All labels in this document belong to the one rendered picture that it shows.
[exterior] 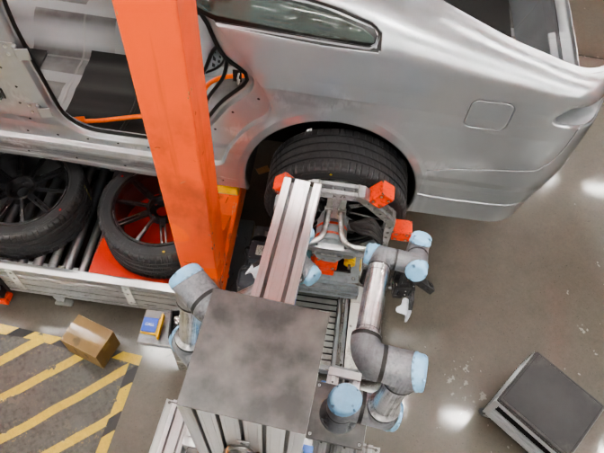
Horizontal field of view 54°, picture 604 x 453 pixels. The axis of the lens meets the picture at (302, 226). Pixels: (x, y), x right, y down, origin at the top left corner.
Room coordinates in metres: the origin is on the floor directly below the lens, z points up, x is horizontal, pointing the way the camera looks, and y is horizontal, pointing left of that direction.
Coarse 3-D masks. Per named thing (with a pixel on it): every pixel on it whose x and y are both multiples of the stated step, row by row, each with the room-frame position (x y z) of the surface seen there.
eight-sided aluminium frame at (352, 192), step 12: (312, 180) 1.49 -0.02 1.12; (324, 192) 1.44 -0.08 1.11; (336, 192) 1.44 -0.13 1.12; (348, 192) 1.45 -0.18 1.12; (360, 192) 1.45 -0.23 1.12; (276, 204) 1.45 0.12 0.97; (372, 204) 1.43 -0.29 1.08; (384, 216) 1.43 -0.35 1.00; (384, 228) 1.43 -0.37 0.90; (360, 240) 1.49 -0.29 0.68; (372, 240) 1.47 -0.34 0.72; (384, 240) 1.42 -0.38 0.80; (312, 252) 1.43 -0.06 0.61
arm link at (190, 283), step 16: (176, 272) 0.84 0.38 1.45; (192, 272) 0.84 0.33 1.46; (176, 288) 0.79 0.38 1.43; (192, 288) 0.79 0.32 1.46; (208, 288) 0.79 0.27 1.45; (176, 304) 0.78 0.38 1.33; (192, 304) 0.74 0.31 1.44; (192, 320) 0.76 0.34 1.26; (176, 336) 0.76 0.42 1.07; (192, 336) 0.75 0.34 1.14; (176, 352) 0.73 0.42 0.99
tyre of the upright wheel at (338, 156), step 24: (288, 144) 1.71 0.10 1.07; (312, 144) 1.67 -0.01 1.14; (336, 144) 1.65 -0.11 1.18; (360, 144) 1.67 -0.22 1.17; (384, 144) 1.72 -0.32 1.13; (288, 168) 1.56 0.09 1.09; (312, 168) 1.53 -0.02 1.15; (336, 168) 1.52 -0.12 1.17; (360, 168) 1.54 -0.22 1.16; (384, 168) 1.59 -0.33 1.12
